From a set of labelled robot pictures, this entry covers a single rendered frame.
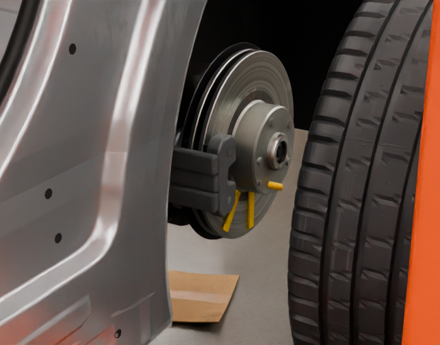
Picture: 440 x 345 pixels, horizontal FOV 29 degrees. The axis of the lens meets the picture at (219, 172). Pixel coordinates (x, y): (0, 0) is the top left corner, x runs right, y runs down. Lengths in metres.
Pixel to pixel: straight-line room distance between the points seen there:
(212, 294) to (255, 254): 0.31
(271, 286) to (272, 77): 1.35
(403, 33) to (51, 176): 0.45
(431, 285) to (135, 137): 0.40
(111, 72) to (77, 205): 0.15
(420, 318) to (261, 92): 0.79
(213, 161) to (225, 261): 1.62
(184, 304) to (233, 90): 1.35
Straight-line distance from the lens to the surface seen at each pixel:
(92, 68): 0.92
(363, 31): 1.06
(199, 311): 2.58
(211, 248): 2.96
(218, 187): 1.30
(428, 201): 0.68
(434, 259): 0.70
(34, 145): 0.87
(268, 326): 2.53
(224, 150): 1.29
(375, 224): 0.98
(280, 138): 1.40
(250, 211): 1.48
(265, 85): 1.45
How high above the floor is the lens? 1.36
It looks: 22 degrees down
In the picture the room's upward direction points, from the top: straight up
